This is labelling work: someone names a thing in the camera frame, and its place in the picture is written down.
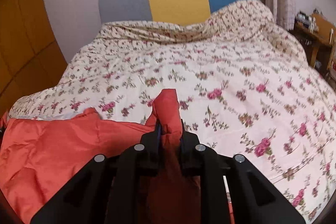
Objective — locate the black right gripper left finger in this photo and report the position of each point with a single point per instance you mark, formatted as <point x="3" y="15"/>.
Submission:
<point x="109" y="189"/>

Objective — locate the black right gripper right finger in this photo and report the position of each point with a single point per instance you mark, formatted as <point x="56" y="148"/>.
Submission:
<point x="232" y="189"/>

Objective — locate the orange puffer jacket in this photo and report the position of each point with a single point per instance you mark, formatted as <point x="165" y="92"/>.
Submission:
<point x="39" y="157"/>

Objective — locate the floral bed quilt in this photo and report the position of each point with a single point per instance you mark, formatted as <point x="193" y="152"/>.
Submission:
<point x="280" y="110"/>

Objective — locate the wooden wardrobe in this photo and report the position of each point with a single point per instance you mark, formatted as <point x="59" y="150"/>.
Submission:
<point x="31" y="59"/>

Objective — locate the wooden bedside table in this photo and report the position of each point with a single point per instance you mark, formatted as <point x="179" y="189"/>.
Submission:
<point x="319" y="46"/>

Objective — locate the items on bedside table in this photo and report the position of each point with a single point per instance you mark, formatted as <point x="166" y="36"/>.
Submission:
<point x="307" y="21"/>

